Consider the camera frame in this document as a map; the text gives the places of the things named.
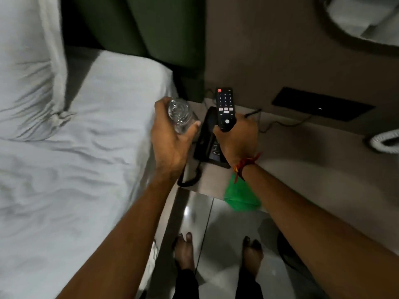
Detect person's left hand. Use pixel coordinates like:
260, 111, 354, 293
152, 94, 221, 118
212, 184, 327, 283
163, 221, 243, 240
151, 97, 201, 178

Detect person's right hand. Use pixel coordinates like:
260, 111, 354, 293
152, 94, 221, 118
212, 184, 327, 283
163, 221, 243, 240
213, 113, 260, 167

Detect clear drinking glass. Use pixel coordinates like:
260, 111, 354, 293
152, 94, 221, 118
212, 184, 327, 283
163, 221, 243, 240
168, 97, 200, 135

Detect black remote control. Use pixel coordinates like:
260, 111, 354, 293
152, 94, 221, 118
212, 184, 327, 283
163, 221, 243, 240
216, 87, 238, 132

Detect person's right forearm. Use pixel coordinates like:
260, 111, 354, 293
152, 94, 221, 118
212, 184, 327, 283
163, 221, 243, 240
238, 160, 399, 299

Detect person's left forearm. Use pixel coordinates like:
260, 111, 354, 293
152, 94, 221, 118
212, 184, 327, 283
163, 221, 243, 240
57, 171, 187, 299

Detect black desk telephone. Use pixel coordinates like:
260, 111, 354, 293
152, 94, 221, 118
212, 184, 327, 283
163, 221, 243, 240
193, 106, 231, 169

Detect red thread wristband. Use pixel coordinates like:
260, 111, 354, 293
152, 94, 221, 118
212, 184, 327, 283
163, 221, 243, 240
233, 152, 262, 184

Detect green cloth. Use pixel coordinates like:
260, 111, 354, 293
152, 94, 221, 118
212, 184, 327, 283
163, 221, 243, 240
223, 172, 262, 213

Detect green padded headboard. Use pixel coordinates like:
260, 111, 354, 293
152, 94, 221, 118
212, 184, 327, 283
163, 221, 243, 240
60, 0, 207, 104

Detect bed with white sheet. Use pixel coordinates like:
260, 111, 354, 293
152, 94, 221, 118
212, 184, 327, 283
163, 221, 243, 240
0, 49, 179, 299

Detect person's left foot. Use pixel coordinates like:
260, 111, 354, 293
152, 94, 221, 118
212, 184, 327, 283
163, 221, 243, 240
171, 232, 196, 273

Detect person's foot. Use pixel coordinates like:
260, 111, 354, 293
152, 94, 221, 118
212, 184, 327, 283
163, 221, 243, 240
241, 235, 265, 277
171, 232, 196, 273

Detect person's right foot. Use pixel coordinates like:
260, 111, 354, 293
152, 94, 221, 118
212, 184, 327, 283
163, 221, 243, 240
241, 235, 265, 277

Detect person's black trousers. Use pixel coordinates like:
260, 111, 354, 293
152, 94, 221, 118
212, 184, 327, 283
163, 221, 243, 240
172, 268, 264, 299

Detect white pillow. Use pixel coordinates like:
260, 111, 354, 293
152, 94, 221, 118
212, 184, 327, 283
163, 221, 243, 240
0, 0, 76, 142

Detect black coiled telephone cord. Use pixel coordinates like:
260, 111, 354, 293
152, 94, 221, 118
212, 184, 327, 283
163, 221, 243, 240
177, 159, 203, 188

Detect thin black cable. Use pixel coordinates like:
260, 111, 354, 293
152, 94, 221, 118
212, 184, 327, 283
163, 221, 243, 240
244, 108, 313, 134

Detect black wall switch panel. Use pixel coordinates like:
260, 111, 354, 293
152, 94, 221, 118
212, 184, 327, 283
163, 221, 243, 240
271, 87, 376, 123

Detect white coiled cord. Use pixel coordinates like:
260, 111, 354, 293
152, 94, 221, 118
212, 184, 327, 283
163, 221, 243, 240
369, 129, 399, 153

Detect rounded wall mirror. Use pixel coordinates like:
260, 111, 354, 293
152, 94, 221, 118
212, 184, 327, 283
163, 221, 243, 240
319, 0, 399, 48

